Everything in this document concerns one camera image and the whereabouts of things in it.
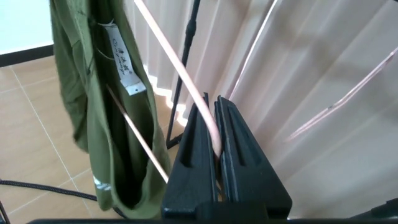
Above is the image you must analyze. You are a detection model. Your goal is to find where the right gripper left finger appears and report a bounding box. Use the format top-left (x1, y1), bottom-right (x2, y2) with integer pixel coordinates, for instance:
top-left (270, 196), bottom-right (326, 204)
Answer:
top-left (160, 91), bottom-right (220, 219)

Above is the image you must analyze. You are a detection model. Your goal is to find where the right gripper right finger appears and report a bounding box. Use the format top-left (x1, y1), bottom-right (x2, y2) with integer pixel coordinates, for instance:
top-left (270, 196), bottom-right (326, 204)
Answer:
top-left (213, 95), bottom-right (293, 219)

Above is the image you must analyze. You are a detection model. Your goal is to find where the pink clothes hanger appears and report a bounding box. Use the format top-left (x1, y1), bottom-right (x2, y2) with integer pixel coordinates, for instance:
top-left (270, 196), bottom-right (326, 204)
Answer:
top-left (284, 46), bottom-right (398, 143)
top-left (105, 0), bottom-right (224, 200)

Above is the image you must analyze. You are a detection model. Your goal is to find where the green long-sleeved shirt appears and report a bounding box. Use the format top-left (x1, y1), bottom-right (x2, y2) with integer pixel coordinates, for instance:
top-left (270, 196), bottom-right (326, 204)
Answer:
top-left (49, 0), bottom-right (172, 218)

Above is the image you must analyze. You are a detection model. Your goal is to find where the black clothes rack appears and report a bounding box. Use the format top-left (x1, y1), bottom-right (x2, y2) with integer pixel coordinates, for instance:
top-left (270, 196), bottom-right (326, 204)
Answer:
top-left (165, 0), bottom-right (201, 150)

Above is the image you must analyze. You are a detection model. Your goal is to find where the beige curtain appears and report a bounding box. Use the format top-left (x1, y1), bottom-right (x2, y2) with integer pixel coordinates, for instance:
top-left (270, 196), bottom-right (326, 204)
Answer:
top-left (124, 0), bottom-right (398, 218)

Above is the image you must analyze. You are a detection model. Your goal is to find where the black cable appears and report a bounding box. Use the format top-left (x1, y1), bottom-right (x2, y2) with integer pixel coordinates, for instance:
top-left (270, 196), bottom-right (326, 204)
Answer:
top-left (0, 179), bottom-right (128, 218)

